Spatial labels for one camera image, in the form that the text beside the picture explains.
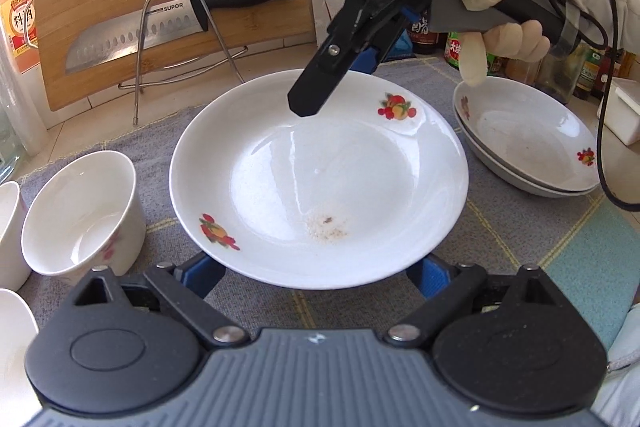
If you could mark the white jacket torso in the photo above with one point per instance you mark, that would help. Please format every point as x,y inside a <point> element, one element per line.
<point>617,402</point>

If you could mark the dark vinegar bottle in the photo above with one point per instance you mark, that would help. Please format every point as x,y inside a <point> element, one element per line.
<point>423,40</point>

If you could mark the white plate with fruit print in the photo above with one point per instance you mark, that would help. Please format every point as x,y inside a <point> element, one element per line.
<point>354,194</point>

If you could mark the metal wire rack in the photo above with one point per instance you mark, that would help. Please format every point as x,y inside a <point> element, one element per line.
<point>182,58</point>

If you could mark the white cup bowl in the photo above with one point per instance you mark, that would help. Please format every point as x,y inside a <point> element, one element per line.
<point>88,214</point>

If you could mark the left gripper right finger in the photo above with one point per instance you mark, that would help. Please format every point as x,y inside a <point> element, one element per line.
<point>449,292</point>

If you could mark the green lid mushroom sauce jar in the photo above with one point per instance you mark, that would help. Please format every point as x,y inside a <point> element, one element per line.
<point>452,49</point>

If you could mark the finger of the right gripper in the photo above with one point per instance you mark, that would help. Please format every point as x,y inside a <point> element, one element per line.
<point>387,51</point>
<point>325,71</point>

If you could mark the clear glass bottle red cap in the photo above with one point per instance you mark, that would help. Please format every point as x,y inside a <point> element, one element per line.
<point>558,76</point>

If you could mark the santoku knife black handle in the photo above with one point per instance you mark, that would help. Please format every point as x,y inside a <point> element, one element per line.
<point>165,22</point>

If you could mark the white plastic box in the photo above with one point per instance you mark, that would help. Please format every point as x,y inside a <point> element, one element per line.
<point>622,116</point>

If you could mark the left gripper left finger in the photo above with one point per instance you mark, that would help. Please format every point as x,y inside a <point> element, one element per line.
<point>182,289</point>

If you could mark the white plate bottom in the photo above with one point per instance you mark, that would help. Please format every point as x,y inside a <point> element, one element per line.
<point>509,176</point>

